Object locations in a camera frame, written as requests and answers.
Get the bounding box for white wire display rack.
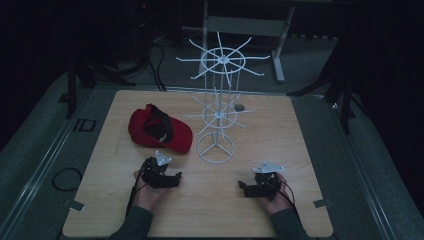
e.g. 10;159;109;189
175;31;271;165

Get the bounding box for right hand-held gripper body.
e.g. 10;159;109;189
252;161;286;202

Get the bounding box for small metal table bracket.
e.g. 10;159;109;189
62;199;86;213
313;198;334;209

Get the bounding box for metal floor rail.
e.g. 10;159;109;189
0;94;91;239
328;99;399;240

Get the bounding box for black rectangular floor bracket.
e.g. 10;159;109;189
72;118;98;133

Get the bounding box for person's right hand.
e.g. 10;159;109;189
259;172;293;216

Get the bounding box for red baseball cap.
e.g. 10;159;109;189
128;103;194;155

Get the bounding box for black cable loop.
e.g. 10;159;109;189
51;167;84;193

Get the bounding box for black floor cables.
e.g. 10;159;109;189
145;38;168;93

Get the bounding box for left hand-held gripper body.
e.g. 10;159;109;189
141;150;173;190

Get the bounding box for hand-held gripper cable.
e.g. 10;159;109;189
265;179;300;214
125;162;148;216

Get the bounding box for left hand-held gripper cable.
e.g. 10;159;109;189
125;162;148;216

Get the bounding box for right hand-held gripper cable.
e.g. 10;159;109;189
265;179;300;214

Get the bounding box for white metal table frame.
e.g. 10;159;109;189
198;0;297;84

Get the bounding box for black metal stand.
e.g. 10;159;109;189
58;54;137;120
287;71;357;135

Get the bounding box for person's left hand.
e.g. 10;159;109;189
132;169;168;213

